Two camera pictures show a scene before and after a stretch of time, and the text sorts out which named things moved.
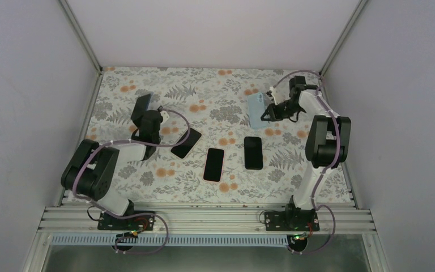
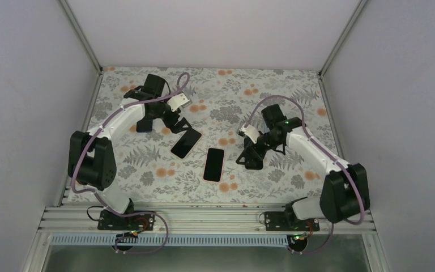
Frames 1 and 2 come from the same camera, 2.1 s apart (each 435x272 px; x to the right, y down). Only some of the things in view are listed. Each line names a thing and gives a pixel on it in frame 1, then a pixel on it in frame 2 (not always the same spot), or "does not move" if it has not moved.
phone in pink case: [213, 165] does not move
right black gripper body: [291, 108] to [271, 141]
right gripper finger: [268, 119] to [255, 161]
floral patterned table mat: [213, 147] does not move
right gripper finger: [267, 111] to [247, 153]
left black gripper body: [157, 139] to [170, 121]
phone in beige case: [183, 149] does not move
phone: [253, 153] does not move
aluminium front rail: [204, 220] does not move
